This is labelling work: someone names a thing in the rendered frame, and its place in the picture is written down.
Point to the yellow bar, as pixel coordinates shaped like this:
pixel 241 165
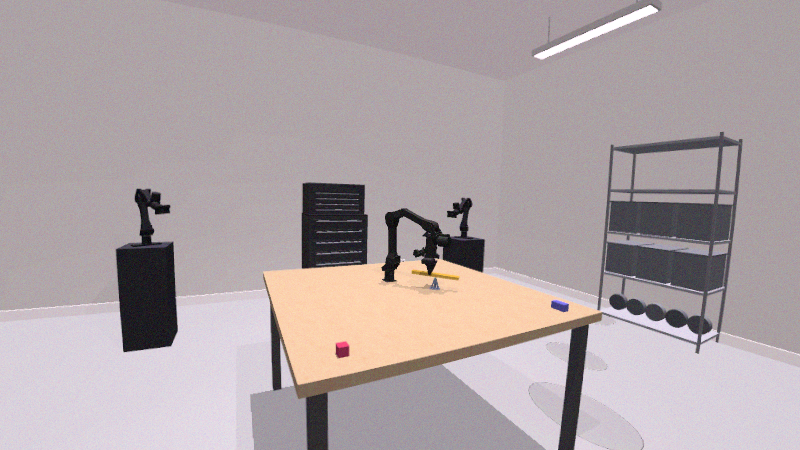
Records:
pixel 437 275

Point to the small pink cube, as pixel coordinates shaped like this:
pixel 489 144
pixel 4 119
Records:
pixel 342 349

